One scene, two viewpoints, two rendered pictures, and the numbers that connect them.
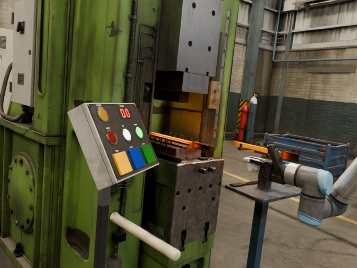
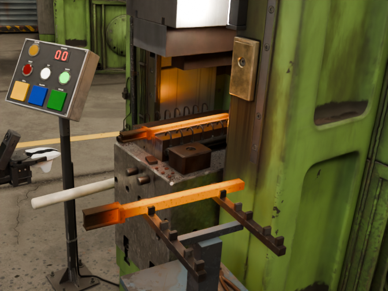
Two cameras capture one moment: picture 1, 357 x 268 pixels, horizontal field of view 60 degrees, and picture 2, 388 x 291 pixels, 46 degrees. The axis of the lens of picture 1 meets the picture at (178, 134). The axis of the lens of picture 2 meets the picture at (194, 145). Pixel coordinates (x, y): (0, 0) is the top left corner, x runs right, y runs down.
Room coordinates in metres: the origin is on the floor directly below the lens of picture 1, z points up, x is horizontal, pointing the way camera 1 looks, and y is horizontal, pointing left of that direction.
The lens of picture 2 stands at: (1.99, -1.52, 1.57)
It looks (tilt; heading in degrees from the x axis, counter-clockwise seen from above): 23 degrees down; 98
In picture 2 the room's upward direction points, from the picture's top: 4 degrees clockwise
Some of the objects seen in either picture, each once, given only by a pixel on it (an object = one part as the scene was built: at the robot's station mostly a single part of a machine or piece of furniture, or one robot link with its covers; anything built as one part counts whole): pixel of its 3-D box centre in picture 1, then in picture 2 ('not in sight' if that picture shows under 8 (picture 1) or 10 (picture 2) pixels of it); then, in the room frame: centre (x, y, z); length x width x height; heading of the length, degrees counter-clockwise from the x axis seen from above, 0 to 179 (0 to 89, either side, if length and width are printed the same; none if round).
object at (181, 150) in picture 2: (202, 149); (190, 157); (1.80, -0.15, 0.95); 0.12 x 0.08 x 0.06; 46
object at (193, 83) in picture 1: (168, 81); (200, 33); (1.77, 0.08, 1.32); 0.42 x 0.20 x 0.10; 46
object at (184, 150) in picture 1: (162, 144); (194, 130); (1.77, 0.08, 0.96); 0.42 x 0.20 x 0.09; 46
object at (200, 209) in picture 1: (164, 187); (201, 197); (1.82, 0.05, 0.69); 0.56 x 0.38 x 0.45; 46
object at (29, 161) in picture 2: not in sight; (30, 160); (1.37, -0.40, 1.00); 0.09 x 0.05 x 0.02; 41
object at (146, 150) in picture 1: (147, 154); (57, 100); (1.22, 0.12, 1.01); 0.07 x 0.05 x 0.07; 161
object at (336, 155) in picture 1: (302, 158); not in sight; (5.32, -2.18, 0.36); 1.20 x 0.80 x 0.72; 41
